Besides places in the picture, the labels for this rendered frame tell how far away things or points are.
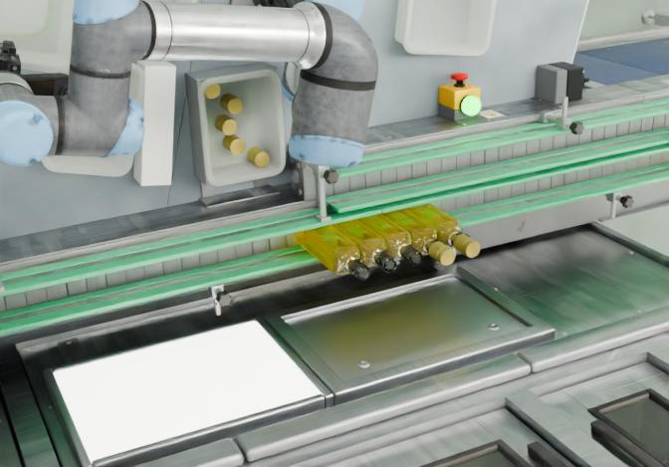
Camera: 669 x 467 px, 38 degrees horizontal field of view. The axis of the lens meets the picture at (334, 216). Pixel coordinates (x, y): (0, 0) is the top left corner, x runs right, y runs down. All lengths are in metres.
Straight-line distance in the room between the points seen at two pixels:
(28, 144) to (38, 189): 0.78
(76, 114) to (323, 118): 0.38
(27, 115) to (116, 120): 0.11
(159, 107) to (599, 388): 0.98
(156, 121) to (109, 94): 0.71
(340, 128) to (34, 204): 0.77
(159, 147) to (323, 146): 0.58
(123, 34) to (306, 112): 0.35
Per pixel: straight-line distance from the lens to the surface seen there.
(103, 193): 2.01
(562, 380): 1.80
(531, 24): 2.38
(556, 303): 2.09
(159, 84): 1.92
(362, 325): 1.91
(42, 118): 1.20
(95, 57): 1.22
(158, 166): 1.96
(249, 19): 1.32
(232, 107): 1.97
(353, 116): 1.44
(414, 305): 1.98
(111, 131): 1.24
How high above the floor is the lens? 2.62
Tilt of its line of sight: 58 degrees down
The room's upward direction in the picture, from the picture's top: 126 degrees clockwise
